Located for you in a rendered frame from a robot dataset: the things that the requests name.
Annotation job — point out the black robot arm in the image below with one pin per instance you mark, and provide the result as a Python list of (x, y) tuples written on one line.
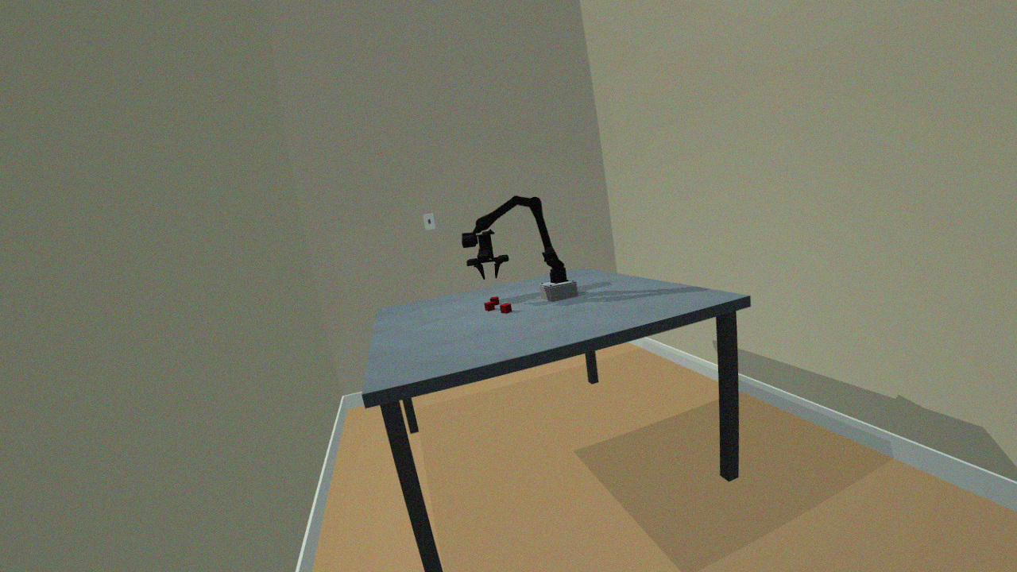
[(558, 272)]

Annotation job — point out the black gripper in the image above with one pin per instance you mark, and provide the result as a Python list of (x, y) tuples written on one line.
[(499, 260)]

